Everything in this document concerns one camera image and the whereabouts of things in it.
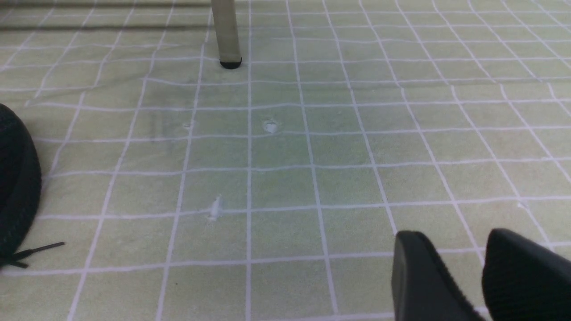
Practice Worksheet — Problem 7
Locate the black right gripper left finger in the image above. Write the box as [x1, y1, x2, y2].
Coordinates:
[391, 231, 484, 321]

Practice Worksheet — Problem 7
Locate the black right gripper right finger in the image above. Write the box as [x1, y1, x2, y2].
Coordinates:
[482, 228, 571, 321]

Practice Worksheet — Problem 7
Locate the silver metal shoe rack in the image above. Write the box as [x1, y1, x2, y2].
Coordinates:
[211, 0, 242, 70]

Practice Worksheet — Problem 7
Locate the green checkered cloth mat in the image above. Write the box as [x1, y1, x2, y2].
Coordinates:
[1, 0, 571, 321]

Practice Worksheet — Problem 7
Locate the black mesh sneaker right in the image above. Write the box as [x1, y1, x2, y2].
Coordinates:
[0, 104, 65, 269]

